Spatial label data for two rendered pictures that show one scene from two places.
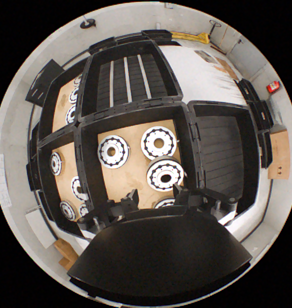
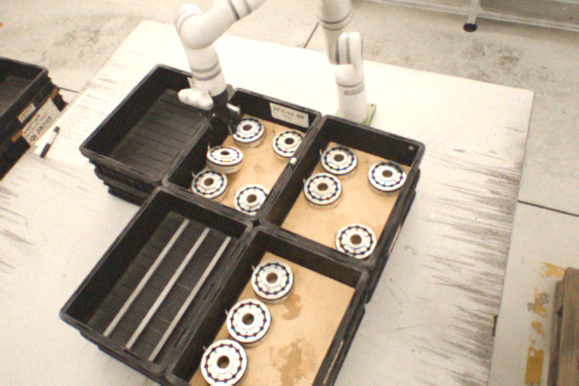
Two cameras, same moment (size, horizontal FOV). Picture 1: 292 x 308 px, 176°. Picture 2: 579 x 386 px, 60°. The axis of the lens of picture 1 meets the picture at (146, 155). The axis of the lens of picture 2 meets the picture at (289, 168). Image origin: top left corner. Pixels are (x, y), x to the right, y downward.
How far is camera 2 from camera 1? 1.21 m
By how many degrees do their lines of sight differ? 41
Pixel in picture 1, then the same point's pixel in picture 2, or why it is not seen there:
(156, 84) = (152, 250)
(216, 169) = (178, 140)
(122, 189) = (275, 171)
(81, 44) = not seen: outside the picture
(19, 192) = not seen: outside the picture
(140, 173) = (245, 176)
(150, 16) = not seen: outside the picture
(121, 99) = (204, 257)
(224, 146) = (151, 152)
